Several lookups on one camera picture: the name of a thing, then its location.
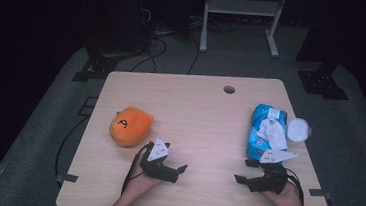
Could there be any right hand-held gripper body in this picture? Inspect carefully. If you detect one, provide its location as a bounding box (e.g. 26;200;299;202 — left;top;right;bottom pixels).
247;147;299;197

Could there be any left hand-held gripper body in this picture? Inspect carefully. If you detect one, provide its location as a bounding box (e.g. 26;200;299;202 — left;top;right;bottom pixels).
138;136;182;184

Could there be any blue wet wipes pack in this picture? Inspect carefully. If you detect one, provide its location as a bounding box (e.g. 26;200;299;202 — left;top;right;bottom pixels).
245;102;315;167

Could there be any white wet wipe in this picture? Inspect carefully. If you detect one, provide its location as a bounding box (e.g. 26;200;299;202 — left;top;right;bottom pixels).
255;118;291;152

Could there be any orange plush toy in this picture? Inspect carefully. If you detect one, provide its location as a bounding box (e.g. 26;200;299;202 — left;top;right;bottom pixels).
107;104;155;150

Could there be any person's right hand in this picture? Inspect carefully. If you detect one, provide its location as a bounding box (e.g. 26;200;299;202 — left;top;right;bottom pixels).
260;179;303;206

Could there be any person's left hand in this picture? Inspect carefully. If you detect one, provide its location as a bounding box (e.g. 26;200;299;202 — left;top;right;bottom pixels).
126;160;164;199

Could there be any grey tape piece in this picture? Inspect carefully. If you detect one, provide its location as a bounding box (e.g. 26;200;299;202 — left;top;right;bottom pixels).
307;187;334;201
55;171;79;186

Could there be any black stand base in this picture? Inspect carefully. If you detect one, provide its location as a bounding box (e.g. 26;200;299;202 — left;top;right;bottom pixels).
293;57;353;101
71;36;144;88

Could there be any white metal stand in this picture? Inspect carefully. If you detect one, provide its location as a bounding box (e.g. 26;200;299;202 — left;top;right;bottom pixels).
199;0;288;60

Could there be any left hand-held gripper cable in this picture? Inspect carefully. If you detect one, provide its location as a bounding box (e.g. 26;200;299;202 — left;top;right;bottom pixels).
121;139;155;198

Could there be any hand-held gripper cable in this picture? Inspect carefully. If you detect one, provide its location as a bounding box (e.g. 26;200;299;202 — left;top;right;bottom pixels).
281;167;308;206
121;139;155;198

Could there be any right hand-held gripper cable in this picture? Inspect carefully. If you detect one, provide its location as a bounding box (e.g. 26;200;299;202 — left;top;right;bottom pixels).
281;167;308;206

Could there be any black floor cable loop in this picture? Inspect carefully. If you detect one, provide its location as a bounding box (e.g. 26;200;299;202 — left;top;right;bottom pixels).
129;34;170;76

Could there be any thin black floor cable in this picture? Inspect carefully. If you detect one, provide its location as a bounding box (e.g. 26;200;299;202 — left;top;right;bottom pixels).
186;35;202;76

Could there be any long black floor cable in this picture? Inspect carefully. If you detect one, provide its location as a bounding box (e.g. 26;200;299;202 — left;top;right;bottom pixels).
53;113;90;181

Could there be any tangled floor cable bundle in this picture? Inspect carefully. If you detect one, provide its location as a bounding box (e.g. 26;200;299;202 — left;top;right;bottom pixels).
187;14;244;36

